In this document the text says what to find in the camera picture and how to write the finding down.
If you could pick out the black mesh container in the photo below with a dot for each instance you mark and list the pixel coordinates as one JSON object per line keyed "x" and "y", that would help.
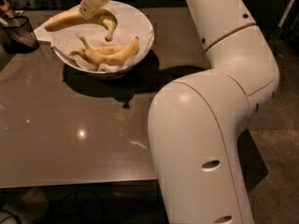
{"x": 20, "y": 34}

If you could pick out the white paper bowl liner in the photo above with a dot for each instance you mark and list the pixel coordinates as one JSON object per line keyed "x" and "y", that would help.
{"x": 106, "y": 46}

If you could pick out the left small yellow banana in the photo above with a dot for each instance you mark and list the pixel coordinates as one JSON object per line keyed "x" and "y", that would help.
{"x": 80, "y": 52}

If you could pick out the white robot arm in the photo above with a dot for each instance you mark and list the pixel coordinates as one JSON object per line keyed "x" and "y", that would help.
{"x": 195, "y": 121}

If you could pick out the white bowl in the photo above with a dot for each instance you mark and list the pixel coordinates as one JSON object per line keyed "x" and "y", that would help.
{"x": 131, "y": 23}

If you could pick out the white paper napkin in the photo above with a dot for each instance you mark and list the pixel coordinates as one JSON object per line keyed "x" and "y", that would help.
{"x": 42, "y": 34}

